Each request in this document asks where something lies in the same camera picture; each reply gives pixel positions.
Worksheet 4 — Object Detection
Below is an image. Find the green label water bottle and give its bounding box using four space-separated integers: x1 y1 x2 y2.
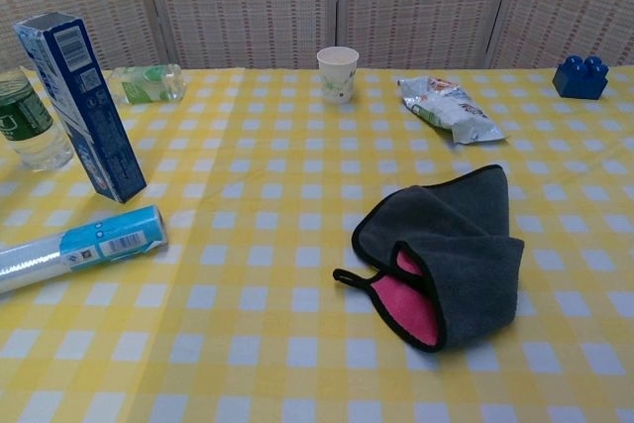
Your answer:
0 65 74 172

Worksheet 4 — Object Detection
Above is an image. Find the white paper cup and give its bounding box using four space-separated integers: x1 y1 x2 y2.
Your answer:
316 46 360 106

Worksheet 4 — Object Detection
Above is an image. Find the blue toothpaste box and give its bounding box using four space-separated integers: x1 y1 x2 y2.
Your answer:
13 11 149 205

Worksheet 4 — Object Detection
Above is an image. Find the clear bottle light green label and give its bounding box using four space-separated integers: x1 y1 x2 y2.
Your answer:
105 63 187 106

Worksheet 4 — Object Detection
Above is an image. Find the yellow checked tablecloth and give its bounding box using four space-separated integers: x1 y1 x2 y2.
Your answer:
0 65 634 423

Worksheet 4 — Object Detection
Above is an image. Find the grey and pink towel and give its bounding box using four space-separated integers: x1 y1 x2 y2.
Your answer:
332 163 526 355

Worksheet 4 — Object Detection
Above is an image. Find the crumpled silver snack bag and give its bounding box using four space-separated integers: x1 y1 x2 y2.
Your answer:
396 74 507 147

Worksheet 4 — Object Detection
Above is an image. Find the cling film roll blue label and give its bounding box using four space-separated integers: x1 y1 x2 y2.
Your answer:
0 204 169 296

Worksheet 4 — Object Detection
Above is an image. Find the woven folding screen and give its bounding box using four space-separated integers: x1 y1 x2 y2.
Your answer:
0 0 634 72

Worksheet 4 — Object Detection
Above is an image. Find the blue toy building block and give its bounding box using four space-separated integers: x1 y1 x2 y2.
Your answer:
552 53 610 100

